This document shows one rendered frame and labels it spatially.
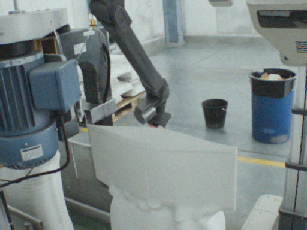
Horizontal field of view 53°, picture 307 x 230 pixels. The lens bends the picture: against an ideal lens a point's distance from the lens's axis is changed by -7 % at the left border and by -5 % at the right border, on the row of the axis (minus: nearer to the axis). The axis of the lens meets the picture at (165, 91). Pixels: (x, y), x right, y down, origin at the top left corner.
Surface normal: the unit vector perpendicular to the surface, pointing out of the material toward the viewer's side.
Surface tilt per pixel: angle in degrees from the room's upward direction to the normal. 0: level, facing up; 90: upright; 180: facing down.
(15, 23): 91
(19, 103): 90
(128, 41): 108
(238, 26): 90
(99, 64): 90
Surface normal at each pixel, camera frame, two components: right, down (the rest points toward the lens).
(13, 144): 0.15, 0.32
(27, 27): 0.85, 0.10
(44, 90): -0.09, 0.29
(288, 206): -0.53, 0.28
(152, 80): 0.63, 0.34
